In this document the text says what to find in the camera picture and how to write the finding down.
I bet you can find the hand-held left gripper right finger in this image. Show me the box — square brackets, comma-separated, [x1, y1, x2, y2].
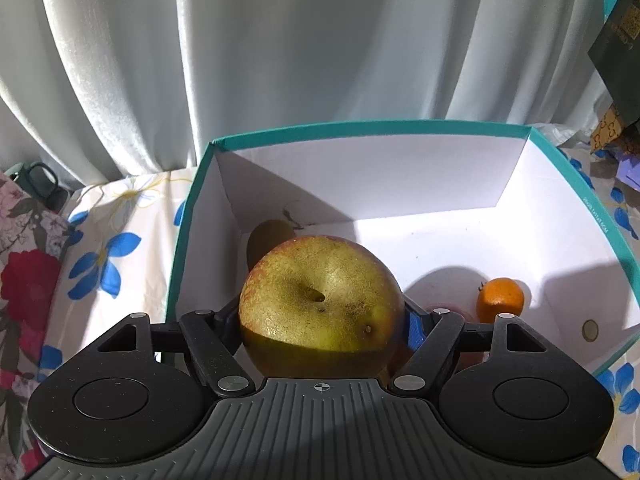
[389, 296, 551, 398]

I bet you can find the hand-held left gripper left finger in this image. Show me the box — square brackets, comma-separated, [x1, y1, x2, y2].
[90, 296, 256, 398]

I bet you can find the red apple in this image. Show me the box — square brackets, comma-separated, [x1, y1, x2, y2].
[387, 337, 488, 376]

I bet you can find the orange mandarin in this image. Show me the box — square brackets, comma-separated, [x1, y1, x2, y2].
[476, 277, 525, 325]

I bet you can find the teal cardboard box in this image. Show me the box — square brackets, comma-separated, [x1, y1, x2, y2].
[165, 120, 640, 378]

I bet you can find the brown kiwi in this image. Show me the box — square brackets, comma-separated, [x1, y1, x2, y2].
[246, 219, 296, 273]

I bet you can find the yellow-green apple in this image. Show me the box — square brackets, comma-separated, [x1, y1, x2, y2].
[238, 235, 405, 378]

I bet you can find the blue floral tablecloth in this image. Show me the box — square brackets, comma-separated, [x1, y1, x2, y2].
[30, 132, 640, 476]

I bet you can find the red floral gift bag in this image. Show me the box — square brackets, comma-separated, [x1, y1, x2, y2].
[0, 162, 76, 471]

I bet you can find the clear plastic wrap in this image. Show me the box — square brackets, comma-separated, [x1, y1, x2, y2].
[542, 122, 594, 149]

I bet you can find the white curtain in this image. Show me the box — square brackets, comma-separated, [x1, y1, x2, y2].
[0, 0, 626, 192]

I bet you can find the brown patterned bag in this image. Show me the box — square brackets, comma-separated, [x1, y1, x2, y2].
[590, 105, 640, 157]

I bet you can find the dark green paper bag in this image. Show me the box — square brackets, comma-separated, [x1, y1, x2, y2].
[587, 0, 640, 126]

